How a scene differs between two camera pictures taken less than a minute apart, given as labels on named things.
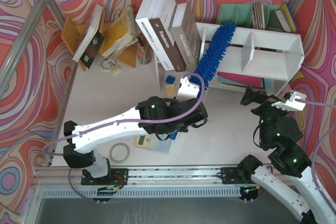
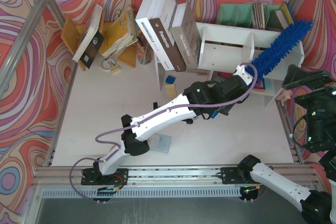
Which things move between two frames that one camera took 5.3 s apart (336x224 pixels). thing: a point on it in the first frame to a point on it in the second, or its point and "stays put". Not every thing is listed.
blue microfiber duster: (211, 56) to (268, 57)
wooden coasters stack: (259, 16) stays put
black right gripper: (261, 103) to (310, 99)
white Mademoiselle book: (143, 17) stays put
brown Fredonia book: (164, 11) stays put
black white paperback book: (92, 40) stays put
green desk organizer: (242, 15) stays put
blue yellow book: (290, 17) stays put
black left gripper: (196, 112) to (241, 87)
